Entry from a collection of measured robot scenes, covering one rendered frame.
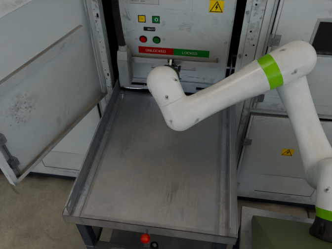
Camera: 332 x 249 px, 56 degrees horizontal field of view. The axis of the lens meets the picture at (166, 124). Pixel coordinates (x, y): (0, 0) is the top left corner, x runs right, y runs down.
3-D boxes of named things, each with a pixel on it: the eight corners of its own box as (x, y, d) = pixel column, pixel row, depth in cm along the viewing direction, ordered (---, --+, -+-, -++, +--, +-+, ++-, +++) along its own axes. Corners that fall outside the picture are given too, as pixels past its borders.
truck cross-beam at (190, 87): (227, 96, 153) (229, 86, 149) (120, 86, 159) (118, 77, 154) (228, 89, 156) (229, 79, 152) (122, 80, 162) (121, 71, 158)
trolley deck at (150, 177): (235, 245, 109) (237, 237, 104) (64, 222, 115) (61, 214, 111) (233, 112, 155) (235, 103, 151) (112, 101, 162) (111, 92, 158)
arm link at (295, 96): (341, 183, 120) (294, 55, 126) (359, 189, 104) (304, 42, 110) (307, 193, 122) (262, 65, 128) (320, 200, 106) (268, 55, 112)
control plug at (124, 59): (130, 86, 145) (126, 54, 132) (120, 86, 145) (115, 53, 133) (134, 76, 150) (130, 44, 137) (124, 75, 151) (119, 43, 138)
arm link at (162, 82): (167, 61, 99) (138, 76, 102) (185, 96, 101) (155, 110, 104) (172, 58, 113) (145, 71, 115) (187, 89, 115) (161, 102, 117)
